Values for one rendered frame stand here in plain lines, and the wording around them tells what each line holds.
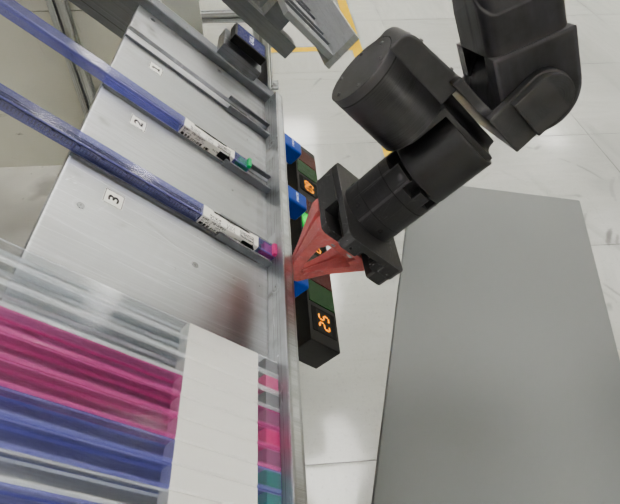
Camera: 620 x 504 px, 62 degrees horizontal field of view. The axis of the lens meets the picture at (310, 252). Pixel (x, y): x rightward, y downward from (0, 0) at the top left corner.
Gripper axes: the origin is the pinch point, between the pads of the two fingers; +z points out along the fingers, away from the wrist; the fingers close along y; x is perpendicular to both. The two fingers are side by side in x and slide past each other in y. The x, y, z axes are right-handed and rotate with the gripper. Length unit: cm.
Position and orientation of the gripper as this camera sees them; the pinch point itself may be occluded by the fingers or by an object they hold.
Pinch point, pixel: (296, 271)
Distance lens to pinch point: 48.8
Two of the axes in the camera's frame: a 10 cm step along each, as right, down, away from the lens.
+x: 7.2, 4.6, 5.1
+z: -6.9, 5.6, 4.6
